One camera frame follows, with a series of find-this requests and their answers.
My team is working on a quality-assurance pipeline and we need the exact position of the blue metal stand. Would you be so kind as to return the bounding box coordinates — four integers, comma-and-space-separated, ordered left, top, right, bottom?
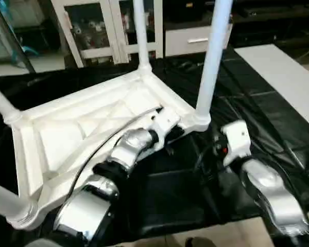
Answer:
15, 44, 42, 58

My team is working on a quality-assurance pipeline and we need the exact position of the white plastic table top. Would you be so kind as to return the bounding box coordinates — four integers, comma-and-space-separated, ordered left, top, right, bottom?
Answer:
4, 64, 213, 231

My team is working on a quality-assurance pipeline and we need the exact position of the white flat panel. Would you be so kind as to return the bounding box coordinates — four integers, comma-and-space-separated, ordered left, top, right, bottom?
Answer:
234, 44, 309, 133

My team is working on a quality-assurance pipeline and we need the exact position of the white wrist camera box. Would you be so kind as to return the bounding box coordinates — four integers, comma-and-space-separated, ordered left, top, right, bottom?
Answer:
220, 120, 251, 167
147, 106, 182, 150

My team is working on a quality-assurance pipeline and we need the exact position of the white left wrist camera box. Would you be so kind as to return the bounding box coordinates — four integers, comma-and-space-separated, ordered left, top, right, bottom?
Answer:
147, 106, 182, 150

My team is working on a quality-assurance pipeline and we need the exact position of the white glass-door cabinet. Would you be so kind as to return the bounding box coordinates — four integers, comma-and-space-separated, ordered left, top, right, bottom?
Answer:
50, 0, 164, 68

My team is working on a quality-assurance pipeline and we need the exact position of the white drawer unit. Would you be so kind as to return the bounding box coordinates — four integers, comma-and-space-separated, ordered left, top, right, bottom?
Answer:
165, 24, 233, 57

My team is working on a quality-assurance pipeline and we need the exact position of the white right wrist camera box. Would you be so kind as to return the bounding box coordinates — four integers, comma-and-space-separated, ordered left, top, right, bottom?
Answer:
220, 120, 251, 167

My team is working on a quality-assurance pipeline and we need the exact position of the black work mat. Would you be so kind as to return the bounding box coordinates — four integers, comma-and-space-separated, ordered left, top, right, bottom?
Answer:
0, 49, 309, 242

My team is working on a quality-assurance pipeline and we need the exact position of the dark wooden TV bench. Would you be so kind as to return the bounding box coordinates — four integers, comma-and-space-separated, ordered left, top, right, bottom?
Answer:
232, 5, 309, 49

